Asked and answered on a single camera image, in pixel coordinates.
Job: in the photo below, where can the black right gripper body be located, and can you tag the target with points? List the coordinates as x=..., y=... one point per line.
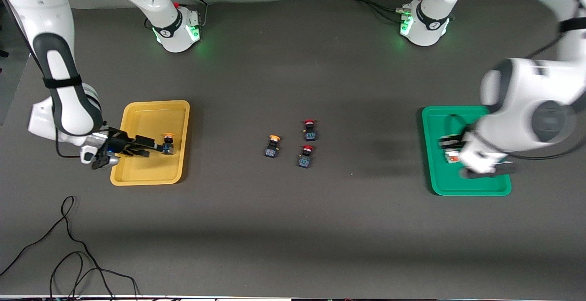
x=120, y=143

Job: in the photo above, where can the green button orange contact block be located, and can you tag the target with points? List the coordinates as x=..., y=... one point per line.
x=453, y=158

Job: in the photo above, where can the yellow push button switch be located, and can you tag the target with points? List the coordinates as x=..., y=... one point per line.
x=272, y=150
x=168, y=147

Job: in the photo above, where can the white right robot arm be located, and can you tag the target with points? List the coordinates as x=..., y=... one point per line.
x=68, y=108

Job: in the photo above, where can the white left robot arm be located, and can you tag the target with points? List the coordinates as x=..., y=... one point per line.
x=526, y=104

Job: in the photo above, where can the yellow plastic tray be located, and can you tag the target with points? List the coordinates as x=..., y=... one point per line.
x=142, y=168

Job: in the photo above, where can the green plastic tray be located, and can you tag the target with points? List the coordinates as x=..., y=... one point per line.
x=439, y=182

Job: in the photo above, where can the dark grey table mat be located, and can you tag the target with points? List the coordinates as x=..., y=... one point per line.
x=293, y=227

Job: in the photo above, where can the red push button switch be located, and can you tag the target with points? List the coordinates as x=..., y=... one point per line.
x=305, y=160
x=310, y=134

